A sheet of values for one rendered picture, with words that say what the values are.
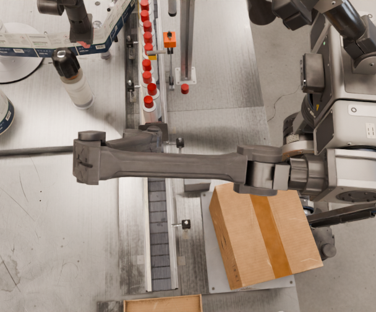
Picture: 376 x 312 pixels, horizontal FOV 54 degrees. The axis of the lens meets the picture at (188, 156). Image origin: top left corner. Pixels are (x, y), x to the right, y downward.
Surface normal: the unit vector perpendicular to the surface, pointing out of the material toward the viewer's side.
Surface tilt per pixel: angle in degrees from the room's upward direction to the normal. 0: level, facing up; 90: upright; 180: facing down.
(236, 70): 0
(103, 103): 0
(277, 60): 0
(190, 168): 33
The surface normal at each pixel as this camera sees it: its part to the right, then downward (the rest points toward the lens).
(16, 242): 0.02, -0.37
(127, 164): 0.22, 0.17
